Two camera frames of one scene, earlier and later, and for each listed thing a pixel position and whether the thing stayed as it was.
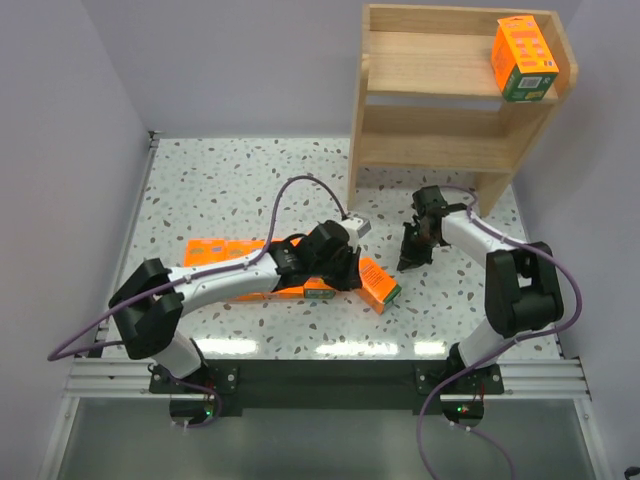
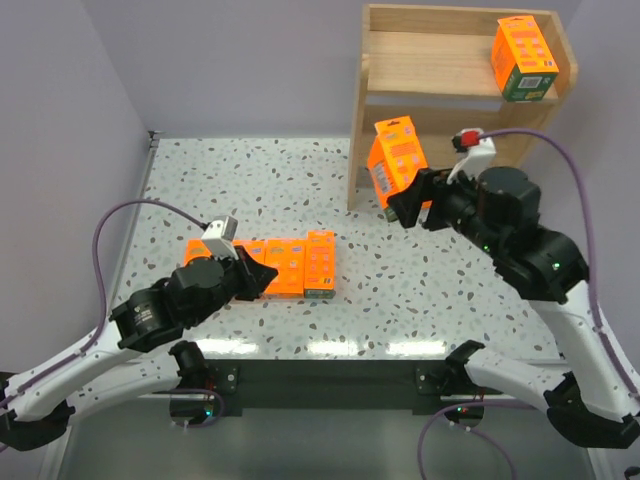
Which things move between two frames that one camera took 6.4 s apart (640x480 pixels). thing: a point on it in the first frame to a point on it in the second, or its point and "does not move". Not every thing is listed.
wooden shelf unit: (427, 98) does not move
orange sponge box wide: (199, 252) does not move
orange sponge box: (521, 61) does not move
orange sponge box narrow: (377, 286) to (395, 157)
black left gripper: (343, 265) to (245, 279)
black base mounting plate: (333, 387) does not move
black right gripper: (419, 236) to (430, 198)
